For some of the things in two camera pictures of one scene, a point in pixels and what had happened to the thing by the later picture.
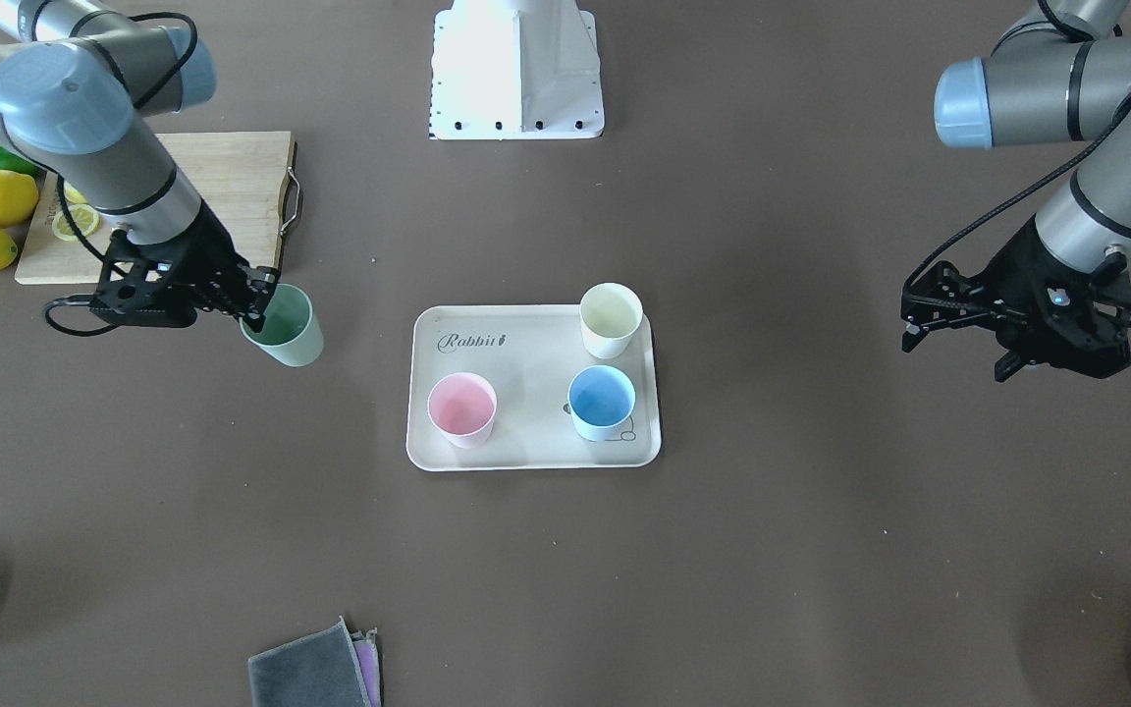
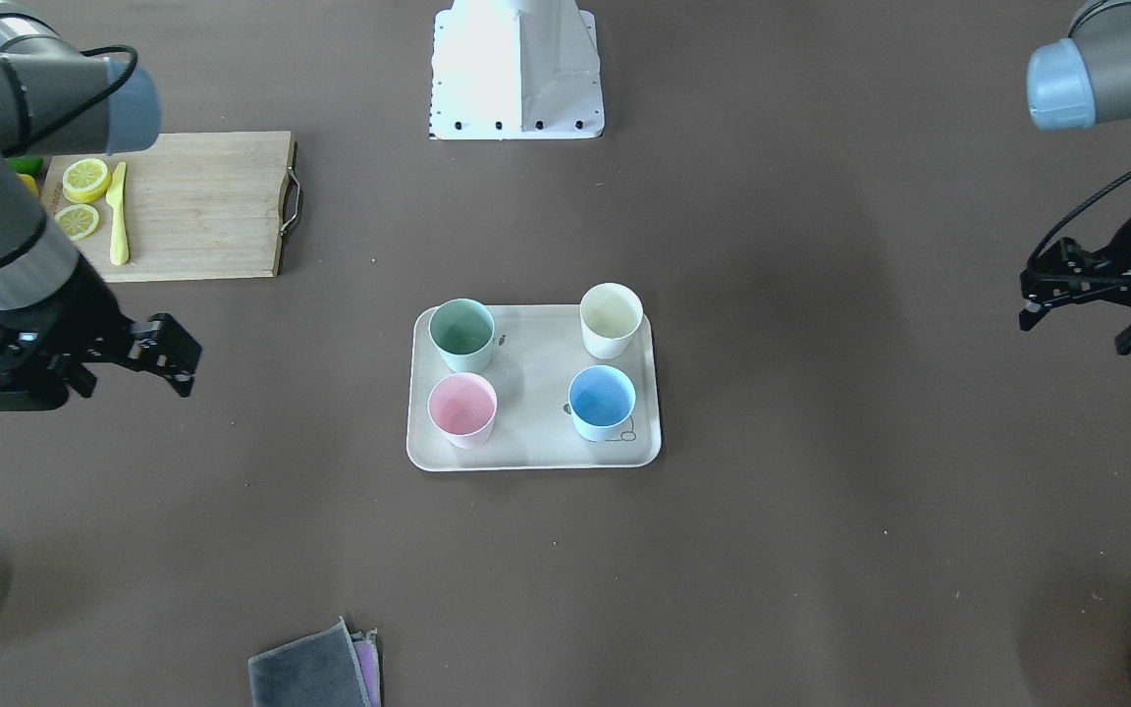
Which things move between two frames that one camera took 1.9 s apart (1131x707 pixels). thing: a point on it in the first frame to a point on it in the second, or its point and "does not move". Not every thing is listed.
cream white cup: (609, 313) does not move
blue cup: (601, 400) does not move
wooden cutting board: (248, 182) does not move
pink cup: (461, 406) does not move
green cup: (291, 333) to (461, 330)
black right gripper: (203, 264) to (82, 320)
